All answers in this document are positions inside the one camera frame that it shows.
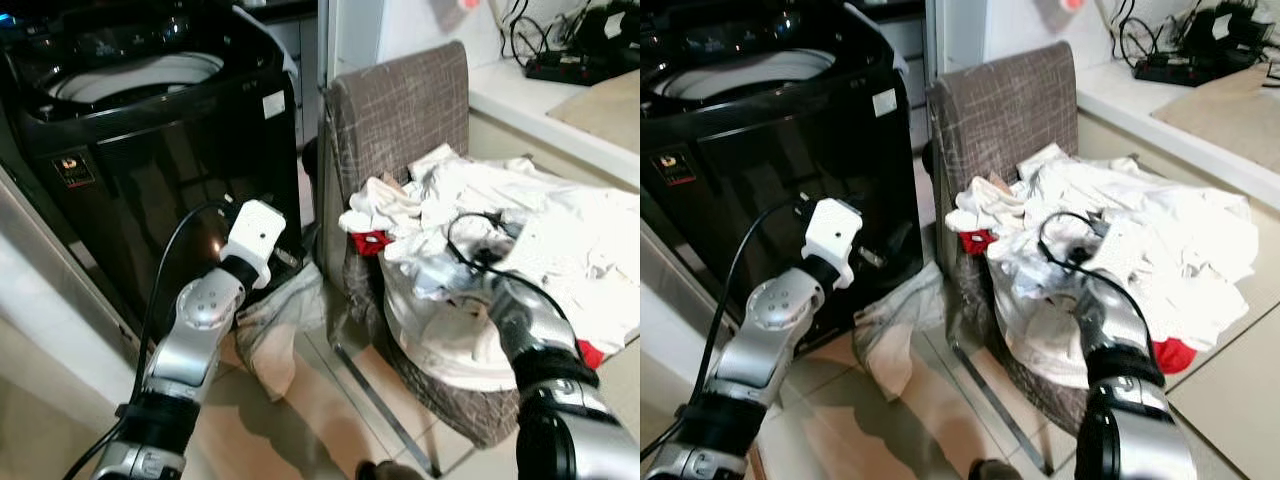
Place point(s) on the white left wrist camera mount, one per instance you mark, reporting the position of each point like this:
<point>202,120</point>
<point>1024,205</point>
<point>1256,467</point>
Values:
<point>832,235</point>
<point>255,235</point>

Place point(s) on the dark robot foot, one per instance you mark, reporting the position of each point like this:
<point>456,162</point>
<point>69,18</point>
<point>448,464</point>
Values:
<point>388,471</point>
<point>992,470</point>

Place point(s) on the plain red cloth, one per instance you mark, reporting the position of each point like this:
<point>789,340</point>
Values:
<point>591,354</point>
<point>1174,356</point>

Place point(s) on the small red cloth with label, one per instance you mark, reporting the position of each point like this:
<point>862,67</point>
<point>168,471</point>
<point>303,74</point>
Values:
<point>368,243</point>
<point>977,241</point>

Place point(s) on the translucent plastic bag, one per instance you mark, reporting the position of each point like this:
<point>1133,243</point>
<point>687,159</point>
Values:
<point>890,335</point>
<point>270,335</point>

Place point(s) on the black top-load washing machine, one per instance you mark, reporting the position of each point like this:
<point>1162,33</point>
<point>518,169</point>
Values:
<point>780,170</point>
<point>150,170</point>

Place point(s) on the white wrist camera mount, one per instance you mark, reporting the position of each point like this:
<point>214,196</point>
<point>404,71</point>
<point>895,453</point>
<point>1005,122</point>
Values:
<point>255,235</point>
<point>832,235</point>
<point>1130,250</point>

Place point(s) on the black charger with white label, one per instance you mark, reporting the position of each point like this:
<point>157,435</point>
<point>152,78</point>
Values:
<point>1225,28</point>
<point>612,28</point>

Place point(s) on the grey cabinet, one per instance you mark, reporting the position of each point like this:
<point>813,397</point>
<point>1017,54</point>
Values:
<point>298,55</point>

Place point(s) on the black power strip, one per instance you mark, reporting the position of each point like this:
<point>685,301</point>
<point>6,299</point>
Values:
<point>1185,68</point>
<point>575,68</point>

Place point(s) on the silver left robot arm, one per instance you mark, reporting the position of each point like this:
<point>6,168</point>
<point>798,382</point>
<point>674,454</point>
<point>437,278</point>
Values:
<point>200,312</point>
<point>775,305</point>

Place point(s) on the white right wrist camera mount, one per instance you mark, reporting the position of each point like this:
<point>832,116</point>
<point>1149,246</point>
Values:
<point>1130,250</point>

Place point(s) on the beige cardboard sheet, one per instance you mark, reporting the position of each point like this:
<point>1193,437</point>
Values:
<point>605,110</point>
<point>1225,115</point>

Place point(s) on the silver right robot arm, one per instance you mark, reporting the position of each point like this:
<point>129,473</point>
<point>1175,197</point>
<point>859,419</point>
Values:
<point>1140,420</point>
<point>572,420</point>

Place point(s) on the white clothes pile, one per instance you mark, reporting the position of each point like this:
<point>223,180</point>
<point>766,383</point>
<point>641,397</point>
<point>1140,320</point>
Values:
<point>565,200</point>
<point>1185,222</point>

